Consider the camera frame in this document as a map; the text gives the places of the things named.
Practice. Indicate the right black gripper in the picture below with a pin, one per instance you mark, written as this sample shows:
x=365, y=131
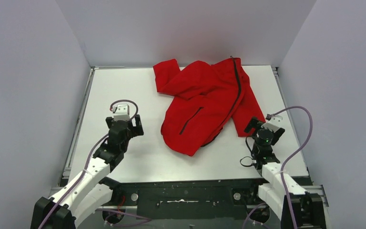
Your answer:
x=252, y=124

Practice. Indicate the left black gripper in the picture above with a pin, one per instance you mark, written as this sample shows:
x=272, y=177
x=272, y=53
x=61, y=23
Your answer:
x=137, y=125

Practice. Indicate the red zip-up jacket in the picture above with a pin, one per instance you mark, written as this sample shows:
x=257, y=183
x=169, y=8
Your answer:
x=205, y=97

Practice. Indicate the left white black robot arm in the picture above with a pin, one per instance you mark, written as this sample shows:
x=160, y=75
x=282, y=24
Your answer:
x=92, y=187

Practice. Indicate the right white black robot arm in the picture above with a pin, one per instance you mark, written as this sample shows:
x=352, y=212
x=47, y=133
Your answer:
x=295, y=206

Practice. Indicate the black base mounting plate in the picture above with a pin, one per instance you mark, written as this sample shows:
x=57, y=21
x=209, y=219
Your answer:
x=208, y=199

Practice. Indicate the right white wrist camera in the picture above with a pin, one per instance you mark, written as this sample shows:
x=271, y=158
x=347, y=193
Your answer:
x=272, y=122

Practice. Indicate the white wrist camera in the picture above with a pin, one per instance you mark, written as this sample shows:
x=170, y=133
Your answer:
x=272, y=122
x=120, y=112

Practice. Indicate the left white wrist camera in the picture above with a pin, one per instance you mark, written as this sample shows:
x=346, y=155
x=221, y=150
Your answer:
x=120, y=112

